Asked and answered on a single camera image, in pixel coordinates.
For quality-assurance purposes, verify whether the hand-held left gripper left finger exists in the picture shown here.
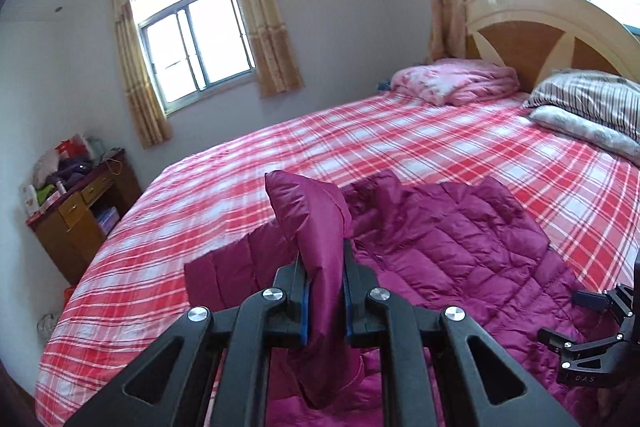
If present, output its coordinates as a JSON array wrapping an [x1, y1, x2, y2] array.
[[65, 252, 313, 427]]

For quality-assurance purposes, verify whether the sliding window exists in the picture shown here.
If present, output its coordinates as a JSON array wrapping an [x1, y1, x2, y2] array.
[[131, 0, 257, 108]]

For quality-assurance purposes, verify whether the dark purple cloth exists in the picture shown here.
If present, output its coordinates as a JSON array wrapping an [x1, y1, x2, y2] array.
[[57, 158, 93, 188]]

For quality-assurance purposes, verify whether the bed with red plaid sheet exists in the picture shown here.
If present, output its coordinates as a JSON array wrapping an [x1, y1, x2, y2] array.
[[35, 84, 640, 427]]

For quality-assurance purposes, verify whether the white plastic bag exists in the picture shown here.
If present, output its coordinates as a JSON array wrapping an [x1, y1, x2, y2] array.
[[32, 149, 63, 188]]

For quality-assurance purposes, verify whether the purple puffer jacket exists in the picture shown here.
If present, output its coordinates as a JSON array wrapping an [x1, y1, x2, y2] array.
[[184, 170, 623, 427]]

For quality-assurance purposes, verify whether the red and white bag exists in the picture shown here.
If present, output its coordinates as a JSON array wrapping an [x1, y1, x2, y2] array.
[[55, 134, 93, 164]]

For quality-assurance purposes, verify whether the striped pillow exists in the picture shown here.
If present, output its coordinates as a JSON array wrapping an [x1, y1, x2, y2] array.
[[522, 69, 640, 142]]

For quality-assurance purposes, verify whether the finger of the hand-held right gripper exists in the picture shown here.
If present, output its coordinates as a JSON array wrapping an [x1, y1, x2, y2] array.
[[537, 328, 631, 388], [571, 284, 638, 333]]

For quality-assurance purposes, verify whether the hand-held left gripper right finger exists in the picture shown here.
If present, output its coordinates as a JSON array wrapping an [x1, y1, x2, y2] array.
[[341, 239, 581, 427]]

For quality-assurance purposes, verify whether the wooden bed headboard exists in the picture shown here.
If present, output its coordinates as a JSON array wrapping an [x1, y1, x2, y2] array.
[[464, 0, 640, 92]]

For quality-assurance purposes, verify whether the grey floral pillow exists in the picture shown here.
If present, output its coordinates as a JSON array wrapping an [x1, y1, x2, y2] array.
[[529, 105, 640, 165]]

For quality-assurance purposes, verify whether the pink folded quilt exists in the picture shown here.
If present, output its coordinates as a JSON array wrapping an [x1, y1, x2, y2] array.
[[390, 59, 521, 106]]

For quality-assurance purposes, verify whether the brown wooden desk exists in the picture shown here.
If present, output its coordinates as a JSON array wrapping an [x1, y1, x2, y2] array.
[[26, 148, 143, 285]]

